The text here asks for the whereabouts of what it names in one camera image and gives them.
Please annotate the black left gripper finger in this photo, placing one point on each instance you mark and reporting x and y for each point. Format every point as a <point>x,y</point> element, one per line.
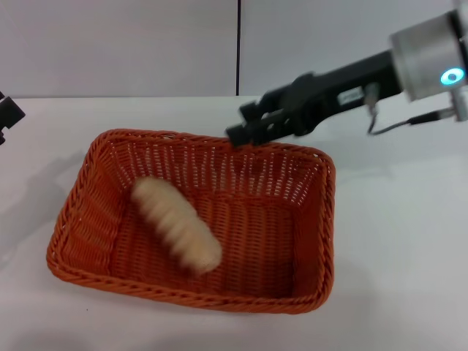
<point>10,111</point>
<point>1,138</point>

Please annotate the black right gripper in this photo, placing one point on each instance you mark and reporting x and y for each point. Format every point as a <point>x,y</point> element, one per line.
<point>340,89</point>

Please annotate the orange woven plastic basket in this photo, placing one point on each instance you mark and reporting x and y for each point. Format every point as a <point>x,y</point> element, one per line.
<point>263,234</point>

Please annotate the striped orange and cream bread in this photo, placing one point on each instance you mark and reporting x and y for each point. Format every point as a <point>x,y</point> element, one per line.
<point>179,226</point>

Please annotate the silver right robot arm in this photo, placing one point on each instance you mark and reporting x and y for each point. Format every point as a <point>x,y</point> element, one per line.
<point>424,55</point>

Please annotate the black vertical wall seam strip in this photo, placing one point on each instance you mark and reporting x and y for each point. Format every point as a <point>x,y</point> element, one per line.
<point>238,47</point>

